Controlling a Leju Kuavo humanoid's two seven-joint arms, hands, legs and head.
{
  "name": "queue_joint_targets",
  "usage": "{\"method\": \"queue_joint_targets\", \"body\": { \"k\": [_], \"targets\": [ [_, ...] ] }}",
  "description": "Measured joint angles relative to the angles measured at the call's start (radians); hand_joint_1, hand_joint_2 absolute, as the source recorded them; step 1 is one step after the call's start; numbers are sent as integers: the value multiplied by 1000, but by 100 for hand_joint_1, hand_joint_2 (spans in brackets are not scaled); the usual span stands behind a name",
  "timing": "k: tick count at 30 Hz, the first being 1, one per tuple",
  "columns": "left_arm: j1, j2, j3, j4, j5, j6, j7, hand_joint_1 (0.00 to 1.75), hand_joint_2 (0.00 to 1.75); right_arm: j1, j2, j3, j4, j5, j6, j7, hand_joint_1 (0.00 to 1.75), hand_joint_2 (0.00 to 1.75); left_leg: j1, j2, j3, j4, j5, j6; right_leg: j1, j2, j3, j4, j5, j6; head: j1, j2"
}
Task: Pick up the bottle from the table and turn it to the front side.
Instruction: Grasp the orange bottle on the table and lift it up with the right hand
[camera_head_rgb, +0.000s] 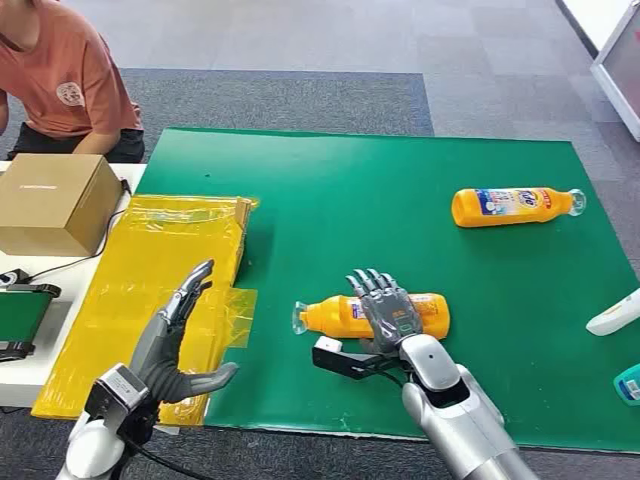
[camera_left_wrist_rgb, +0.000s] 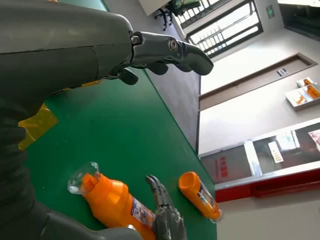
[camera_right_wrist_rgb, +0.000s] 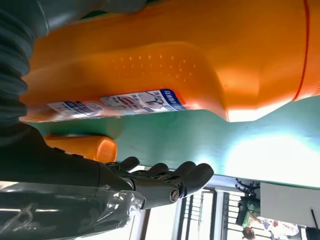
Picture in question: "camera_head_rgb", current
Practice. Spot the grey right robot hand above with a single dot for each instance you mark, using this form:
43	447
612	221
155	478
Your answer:
390	314

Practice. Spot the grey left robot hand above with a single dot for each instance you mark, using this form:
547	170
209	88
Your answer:
157	358

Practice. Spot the orange detergent bottle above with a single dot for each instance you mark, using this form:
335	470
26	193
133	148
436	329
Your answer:
327	316
500	208

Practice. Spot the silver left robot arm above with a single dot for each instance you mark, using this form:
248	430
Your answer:
92	454

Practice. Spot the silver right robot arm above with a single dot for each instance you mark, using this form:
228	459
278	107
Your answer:
460	424

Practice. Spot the white plastic bottle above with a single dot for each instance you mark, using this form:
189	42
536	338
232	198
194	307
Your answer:
615	316

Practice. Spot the teal plastic bottle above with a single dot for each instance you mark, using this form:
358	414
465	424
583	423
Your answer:
629	387

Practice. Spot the yellow plastic-wrapped box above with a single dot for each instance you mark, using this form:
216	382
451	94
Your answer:
145	278

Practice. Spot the white table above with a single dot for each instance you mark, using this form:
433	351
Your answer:
60	318

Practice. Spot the green and black device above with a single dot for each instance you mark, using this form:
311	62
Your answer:
23	318

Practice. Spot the brown cardboard box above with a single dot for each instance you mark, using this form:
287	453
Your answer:
50	199

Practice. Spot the person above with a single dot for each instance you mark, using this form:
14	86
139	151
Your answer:
60	73

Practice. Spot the white-framed board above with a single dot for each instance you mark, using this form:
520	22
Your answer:
623	69

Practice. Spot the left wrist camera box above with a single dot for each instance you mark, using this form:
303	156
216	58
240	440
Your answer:
116	392

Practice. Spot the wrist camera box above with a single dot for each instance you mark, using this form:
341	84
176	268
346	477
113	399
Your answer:
116	392
329	344

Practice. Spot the black camera bracket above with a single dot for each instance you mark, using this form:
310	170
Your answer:
350	363

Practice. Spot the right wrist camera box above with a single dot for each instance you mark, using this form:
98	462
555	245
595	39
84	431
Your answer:
329	344

